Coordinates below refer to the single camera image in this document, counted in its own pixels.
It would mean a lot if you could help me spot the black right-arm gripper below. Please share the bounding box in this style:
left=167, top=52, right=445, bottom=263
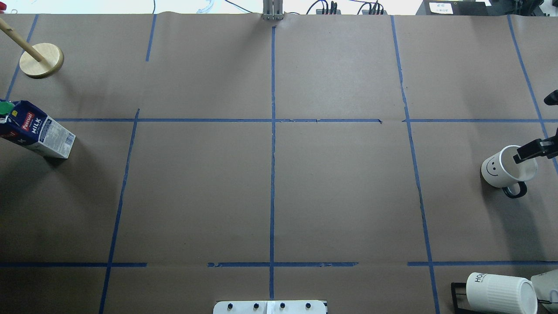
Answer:
left=514, top=90, right=558, bottom=164

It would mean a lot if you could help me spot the aluminium frame post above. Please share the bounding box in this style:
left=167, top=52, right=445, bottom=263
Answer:
left=262, top=0, right=285, bottom=20

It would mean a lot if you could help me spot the blue Pascual milk carton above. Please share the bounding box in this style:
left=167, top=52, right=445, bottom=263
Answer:
left=0, top=99, right=75, bottom=159

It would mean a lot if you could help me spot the white camera pole base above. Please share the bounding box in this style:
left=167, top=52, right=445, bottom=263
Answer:
left=213, top=300, right=328, bottom=314

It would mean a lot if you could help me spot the white smiley face mug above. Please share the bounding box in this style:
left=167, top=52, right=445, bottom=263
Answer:
left=480, top=145, right=538, bottom=199

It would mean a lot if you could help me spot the wooden mug tree stand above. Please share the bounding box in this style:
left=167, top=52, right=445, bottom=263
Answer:
left=0, top=19, right=65, bottom=79

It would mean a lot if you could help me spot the white ribbed HOME cup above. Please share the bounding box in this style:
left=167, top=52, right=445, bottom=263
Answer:
left=466, top=272, right=538, bottom=314

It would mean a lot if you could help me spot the black wire cup rack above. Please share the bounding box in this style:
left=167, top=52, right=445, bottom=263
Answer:
left=450, top=282, right=476, bottom=314

